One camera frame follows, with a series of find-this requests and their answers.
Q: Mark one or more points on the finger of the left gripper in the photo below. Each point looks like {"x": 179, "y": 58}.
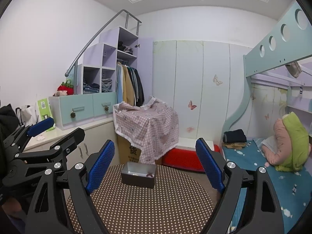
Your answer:
{"x": 57, "y": 152}
{"x": 20, "y": 138}

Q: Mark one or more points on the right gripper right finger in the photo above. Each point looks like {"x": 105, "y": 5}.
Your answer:
{"x": 261, "y": 210}

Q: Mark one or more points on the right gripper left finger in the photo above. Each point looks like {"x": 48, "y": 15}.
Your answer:
{"x": 49, "y": 214}

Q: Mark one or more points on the green white package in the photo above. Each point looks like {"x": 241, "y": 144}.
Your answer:
{"x": 43, "y": 109}

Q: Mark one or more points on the white low cabinet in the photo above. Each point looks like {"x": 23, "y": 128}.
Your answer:
{"x": 96, "y": 135}

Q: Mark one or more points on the teal drawer unit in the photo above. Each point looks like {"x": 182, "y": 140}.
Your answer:
{"x": 76, "y": 110}

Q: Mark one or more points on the cardboard box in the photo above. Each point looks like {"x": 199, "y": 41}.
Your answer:
{"x": 127, "y": 152}

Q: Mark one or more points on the dark grey storage box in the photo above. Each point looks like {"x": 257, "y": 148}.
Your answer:
{"x": 135, "y": 174}

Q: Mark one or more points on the red strawberry plush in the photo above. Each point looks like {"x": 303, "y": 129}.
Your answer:
{"x": 65, "y": 89}

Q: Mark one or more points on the pink plush toy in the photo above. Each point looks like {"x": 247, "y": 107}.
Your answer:
{"x": 277, "y": 148}

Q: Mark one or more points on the brown polka dot tablecloth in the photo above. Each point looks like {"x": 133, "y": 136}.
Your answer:
{"x": 178, "y": 203}

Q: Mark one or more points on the dark folded clothes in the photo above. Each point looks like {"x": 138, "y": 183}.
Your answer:
{"x": 235, "y": 136}

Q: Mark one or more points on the pink checkered cloth cover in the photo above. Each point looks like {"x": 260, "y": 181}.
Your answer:
{"x": 152, "y": 128}

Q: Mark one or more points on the green plush pillow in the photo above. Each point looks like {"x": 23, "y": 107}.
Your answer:
{"x": 299, "y": 143}

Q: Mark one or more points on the purple stair shelf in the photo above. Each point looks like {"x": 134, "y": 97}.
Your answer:
{"x": 100, "y": 60}

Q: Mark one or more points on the hanging clothes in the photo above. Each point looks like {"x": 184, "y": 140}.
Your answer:
{"x": 129, "y": 88}

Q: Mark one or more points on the red white cooler box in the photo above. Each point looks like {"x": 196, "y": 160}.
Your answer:
{"x": 183, "y": 156}

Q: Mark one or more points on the white wardrobe doors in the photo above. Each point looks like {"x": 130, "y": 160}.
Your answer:
{"x": 202, "y": 81}

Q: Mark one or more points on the grey stair handrail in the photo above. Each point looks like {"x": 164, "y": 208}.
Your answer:
{"x": 101, "y": 34}

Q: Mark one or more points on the teal bunk bed frame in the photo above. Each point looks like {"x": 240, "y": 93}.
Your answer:
{"x": 287, "y": 42}

